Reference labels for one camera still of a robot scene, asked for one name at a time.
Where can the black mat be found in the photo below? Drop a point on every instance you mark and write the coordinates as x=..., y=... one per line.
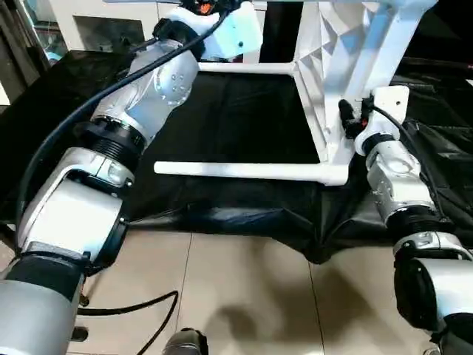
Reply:
x=236, y=126

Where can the grey metal rack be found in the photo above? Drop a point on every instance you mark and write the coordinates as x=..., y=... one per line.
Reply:
x=18, y=37

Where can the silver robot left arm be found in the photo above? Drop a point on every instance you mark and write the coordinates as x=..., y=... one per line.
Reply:
x=111, y=148

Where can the black robot left foot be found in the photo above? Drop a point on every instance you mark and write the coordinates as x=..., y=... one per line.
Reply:
x=185, y=344

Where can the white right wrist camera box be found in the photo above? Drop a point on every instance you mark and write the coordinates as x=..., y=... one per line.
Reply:
x=388, y=111

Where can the white glass-door cabinet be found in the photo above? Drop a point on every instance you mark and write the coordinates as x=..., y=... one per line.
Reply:
x=96, y=22

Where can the white plastic table top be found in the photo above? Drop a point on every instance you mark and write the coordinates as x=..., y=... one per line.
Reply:
x=347, y=66

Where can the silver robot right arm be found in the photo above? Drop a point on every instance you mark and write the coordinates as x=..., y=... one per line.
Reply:
x=414, y=214

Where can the white plastic table leg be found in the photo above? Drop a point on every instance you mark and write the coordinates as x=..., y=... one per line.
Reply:
x=244, y=171
x=247, y=68

